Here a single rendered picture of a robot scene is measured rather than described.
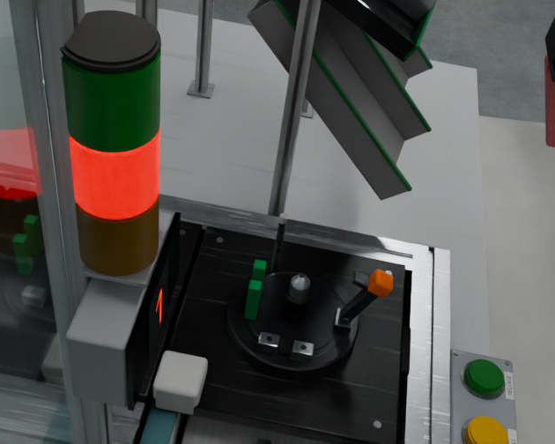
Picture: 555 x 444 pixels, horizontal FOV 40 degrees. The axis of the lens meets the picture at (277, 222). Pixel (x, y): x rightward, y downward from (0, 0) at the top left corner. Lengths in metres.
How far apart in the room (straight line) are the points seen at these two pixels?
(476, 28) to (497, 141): 2.12
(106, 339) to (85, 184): 0.10
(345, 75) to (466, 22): 2.49
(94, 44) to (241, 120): 0.87
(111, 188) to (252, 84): 0.92
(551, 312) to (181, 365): 0.54
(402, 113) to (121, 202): 0.65
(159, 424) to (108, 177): 0.40
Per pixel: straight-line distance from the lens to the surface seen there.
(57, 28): 0.39
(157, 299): 0.52
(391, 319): 0.86
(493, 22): 3.51
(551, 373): 1.04
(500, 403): 0.85
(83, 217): 0.46
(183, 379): 0.76
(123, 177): 0.42
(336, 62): 0.98
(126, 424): 0.78
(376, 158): 0.92
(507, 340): 1.04
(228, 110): 1.27
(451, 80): 1.45
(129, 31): 0.40
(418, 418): 0.81
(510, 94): 3.09
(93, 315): 0.49
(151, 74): 0.39
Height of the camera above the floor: 1.63
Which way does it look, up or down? 45 degrees down
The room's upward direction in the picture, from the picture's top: 10 degrees clockwise
